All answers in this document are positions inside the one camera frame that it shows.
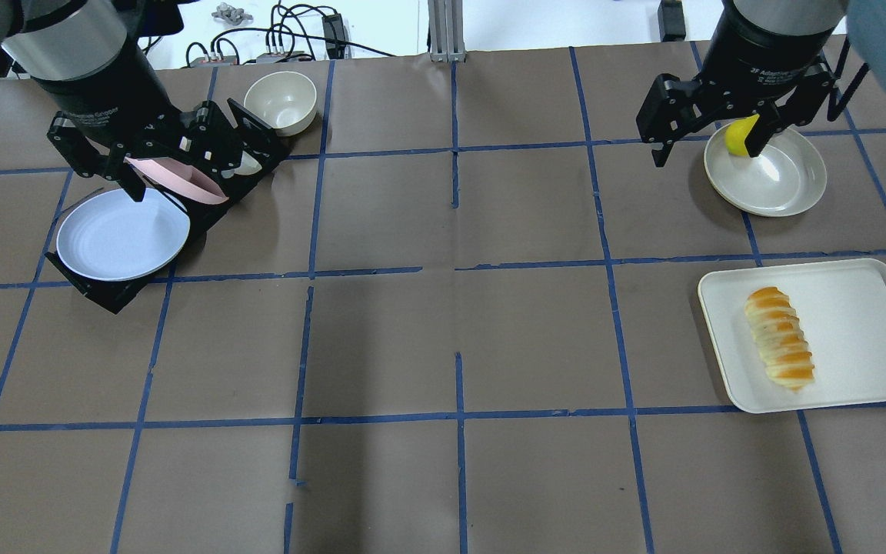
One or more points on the black dish rack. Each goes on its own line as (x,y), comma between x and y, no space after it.
(263,151)

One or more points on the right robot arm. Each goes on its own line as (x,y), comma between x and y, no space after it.
(856,46)

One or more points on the grey metal clamp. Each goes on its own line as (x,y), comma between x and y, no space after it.
(231,15)

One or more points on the cream rectangular tray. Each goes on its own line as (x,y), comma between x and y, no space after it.
(842,310)

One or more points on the cream round plate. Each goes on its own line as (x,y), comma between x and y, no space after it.
(788,178)

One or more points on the pink plate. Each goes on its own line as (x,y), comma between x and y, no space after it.
(181,179)

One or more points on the striped bread roll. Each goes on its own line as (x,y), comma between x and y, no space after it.
(776,330)

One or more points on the light blue plate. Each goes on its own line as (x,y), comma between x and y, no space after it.
(112,238)

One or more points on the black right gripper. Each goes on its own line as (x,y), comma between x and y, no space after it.
(757,60)

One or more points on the yellow lemon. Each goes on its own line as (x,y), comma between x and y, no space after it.
(737,133)

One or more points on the cream bowl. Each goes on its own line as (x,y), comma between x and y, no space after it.
(286,101)

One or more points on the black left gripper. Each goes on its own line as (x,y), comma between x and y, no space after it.
(107,94)

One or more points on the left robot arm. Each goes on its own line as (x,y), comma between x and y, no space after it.
(70,40)

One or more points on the aluminium frame post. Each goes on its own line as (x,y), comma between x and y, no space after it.
(446,31)

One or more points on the black power adapter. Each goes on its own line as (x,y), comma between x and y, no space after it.
(335,33)

